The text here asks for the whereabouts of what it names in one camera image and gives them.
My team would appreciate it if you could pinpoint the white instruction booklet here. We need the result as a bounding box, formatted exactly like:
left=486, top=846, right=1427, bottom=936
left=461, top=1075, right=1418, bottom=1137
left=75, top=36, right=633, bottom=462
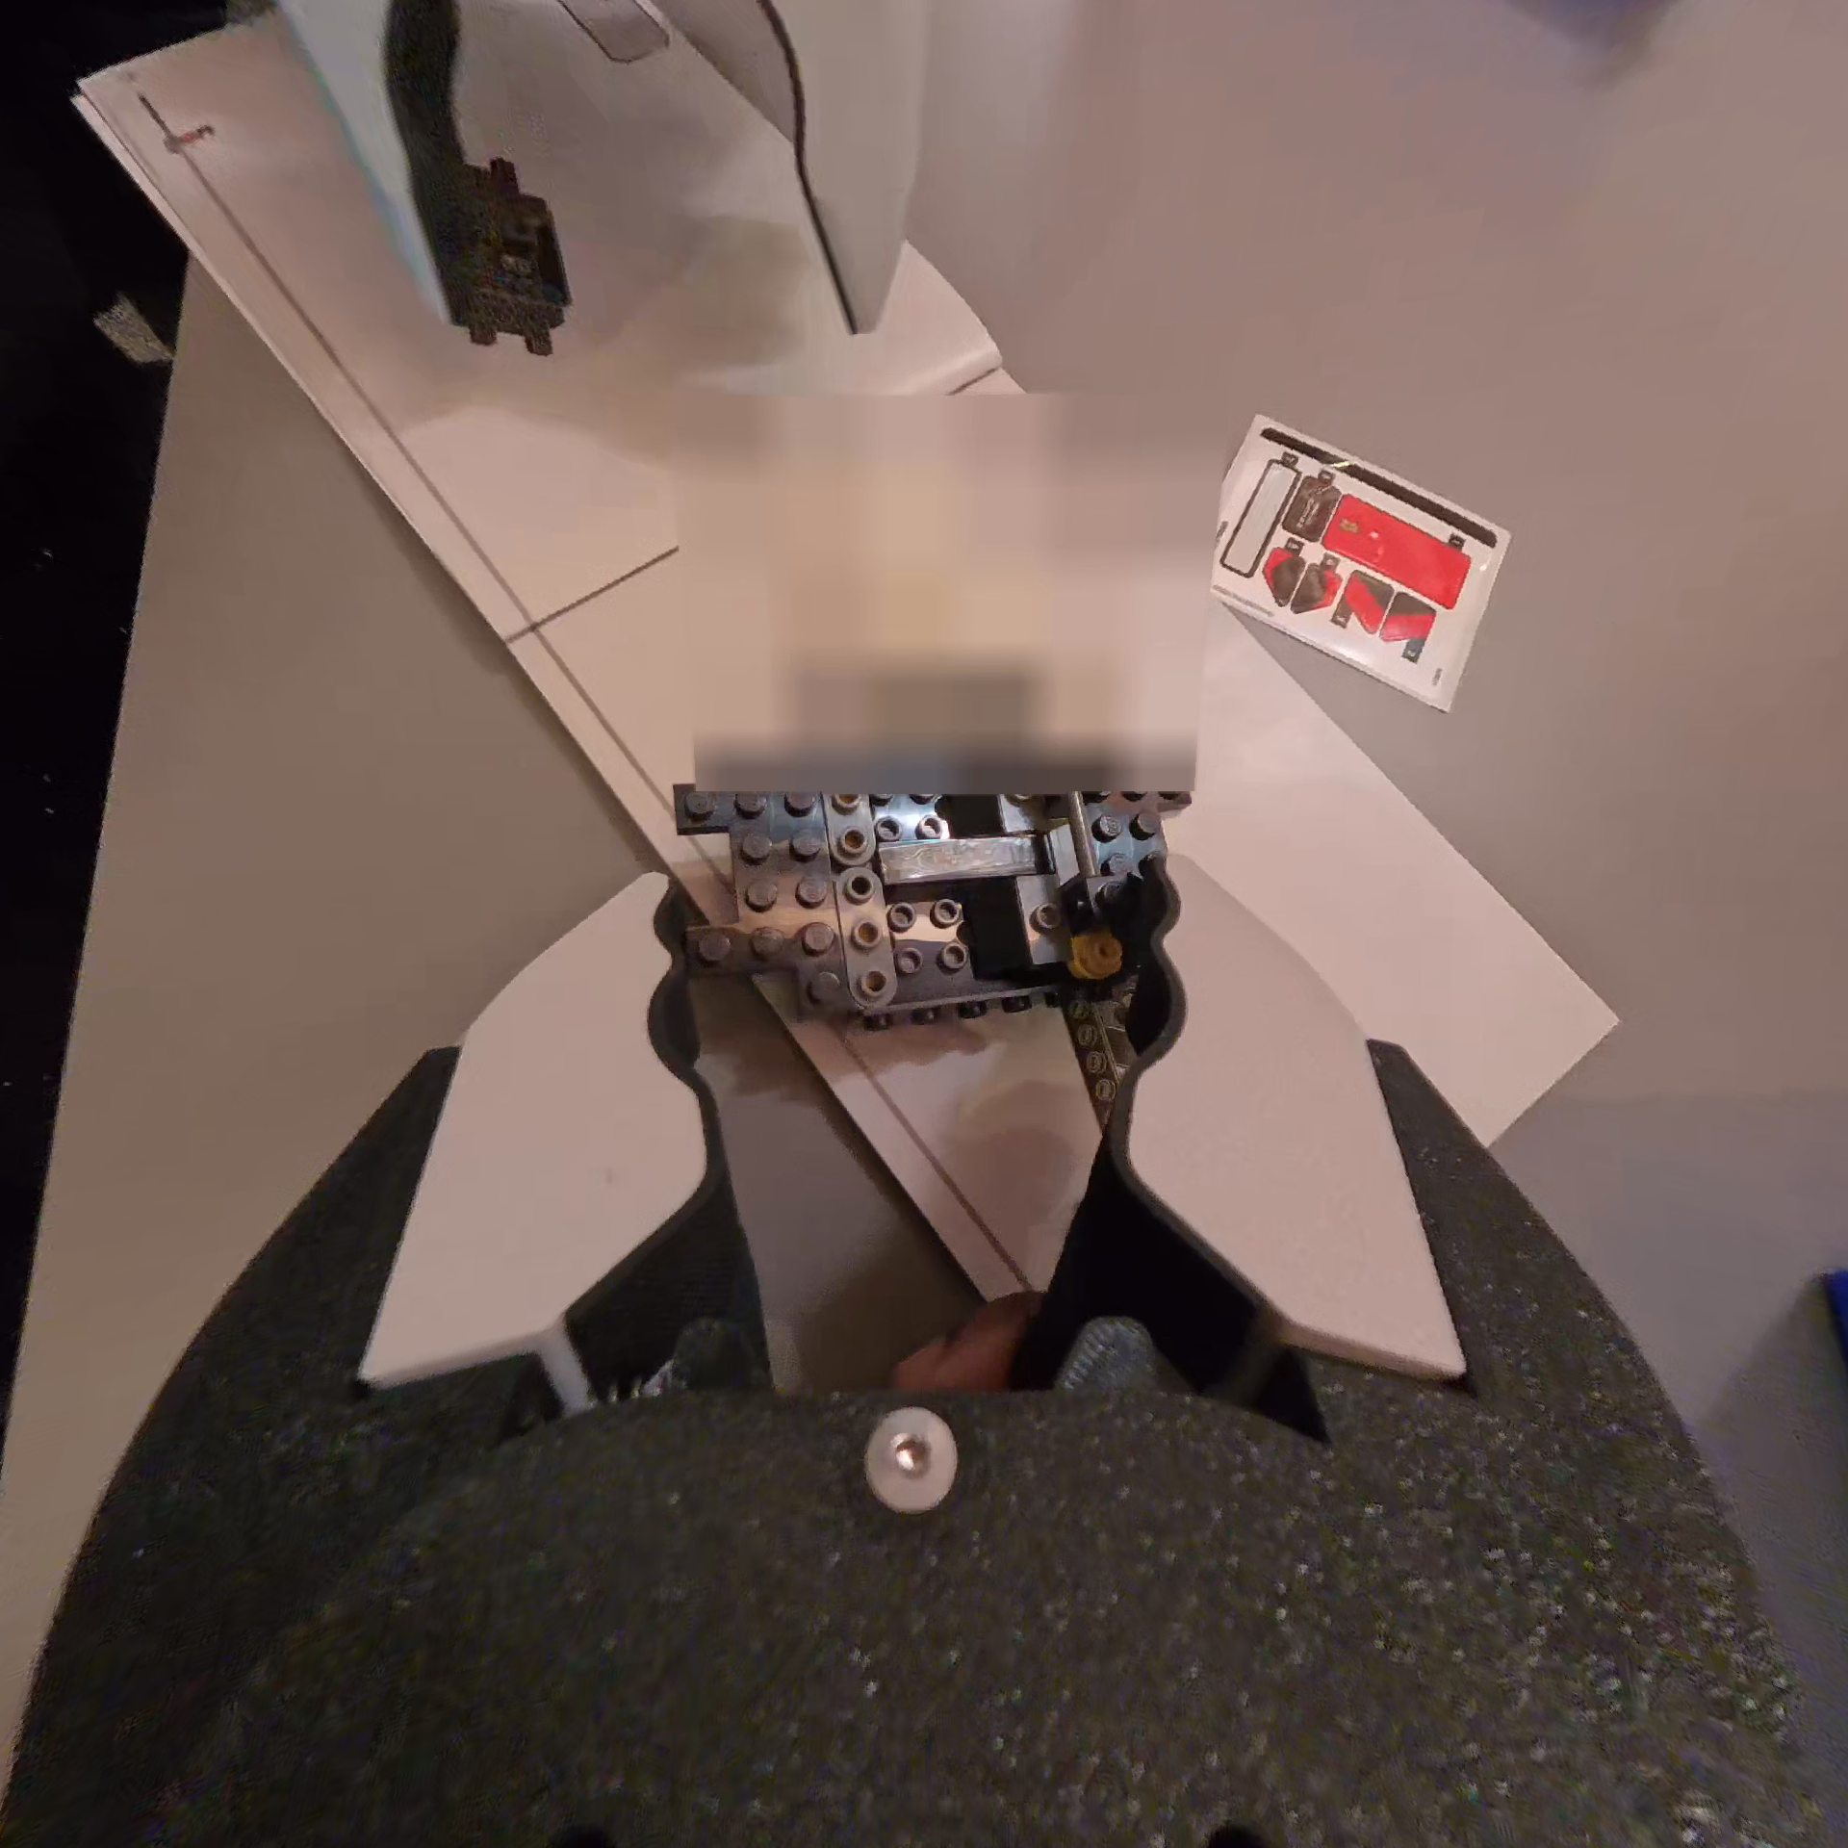
left=72, top=59, right=1622, bottom=1303

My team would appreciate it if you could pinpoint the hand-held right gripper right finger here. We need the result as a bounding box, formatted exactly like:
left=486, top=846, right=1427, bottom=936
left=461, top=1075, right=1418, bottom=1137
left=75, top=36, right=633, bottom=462
left=1010, top=852, right=1469, bottom=1447

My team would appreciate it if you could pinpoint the grey and black lego assembly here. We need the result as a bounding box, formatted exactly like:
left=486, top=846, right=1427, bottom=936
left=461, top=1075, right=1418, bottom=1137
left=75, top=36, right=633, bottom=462
left=669, top=784, right=1174, bottom=1035

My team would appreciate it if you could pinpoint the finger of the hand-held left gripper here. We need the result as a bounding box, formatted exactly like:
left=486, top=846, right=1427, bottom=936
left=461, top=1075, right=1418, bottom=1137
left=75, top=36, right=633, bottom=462
left=273, top=0, right=499, bottom=333
left=757, top=0, right=913, bottom=336

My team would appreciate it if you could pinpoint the black lego plate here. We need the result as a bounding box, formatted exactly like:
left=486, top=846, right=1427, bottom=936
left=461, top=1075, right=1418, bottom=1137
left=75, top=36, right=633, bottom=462
left=1068, top=995, right=1160, bottom=1146

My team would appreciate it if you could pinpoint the black lego beam piece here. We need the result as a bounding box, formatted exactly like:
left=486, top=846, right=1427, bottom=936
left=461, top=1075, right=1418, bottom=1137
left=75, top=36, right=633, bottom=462
left=439, top=157, right=573, bottom=359

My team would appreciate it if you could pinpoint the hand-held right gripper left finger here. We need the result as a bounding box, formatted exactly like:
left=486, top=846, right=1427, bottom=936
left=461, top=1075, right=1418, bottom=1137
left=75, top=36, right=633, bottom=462
left=358, top=871, right=774, bottom=1414

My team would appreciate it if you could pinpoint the lego sticker sheet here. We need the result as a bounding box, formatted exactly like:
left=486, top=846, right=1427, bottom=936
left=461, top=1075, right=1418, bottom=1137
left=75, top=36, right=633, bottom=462
left=1210, top=414, right=1514, bottom=714

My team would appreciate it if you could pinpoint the person's right hand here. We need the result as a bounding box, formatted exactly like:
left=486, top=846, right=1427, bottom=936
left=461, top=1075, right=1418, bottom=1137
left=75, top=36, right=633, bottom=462
left=892, top=1289, right=1048, bottom=1395

